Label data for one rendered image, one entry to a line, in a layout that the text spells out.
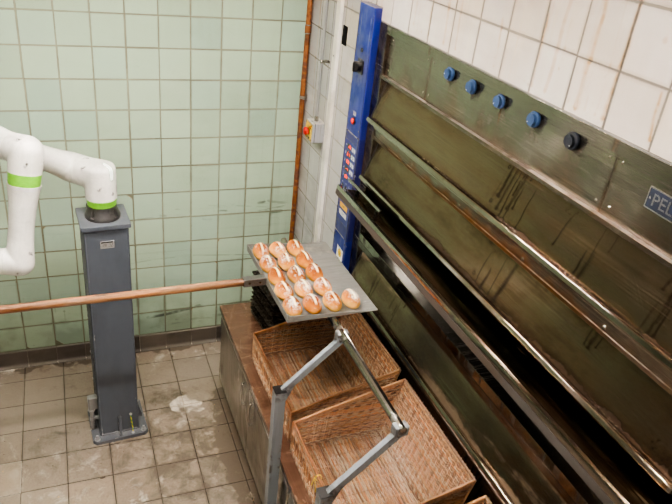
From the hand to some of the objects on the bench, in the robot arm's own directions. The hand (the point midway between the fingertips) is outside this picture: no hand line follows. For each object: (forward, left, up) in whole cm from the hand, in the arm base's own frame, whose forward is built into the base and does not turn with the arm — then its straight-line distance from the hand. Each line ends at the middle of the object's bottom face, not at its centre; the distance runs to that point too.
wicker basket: (+66, +124, -61) cm, 153 cm away
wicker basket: (+6, +129, -61) cm, 143 cm away
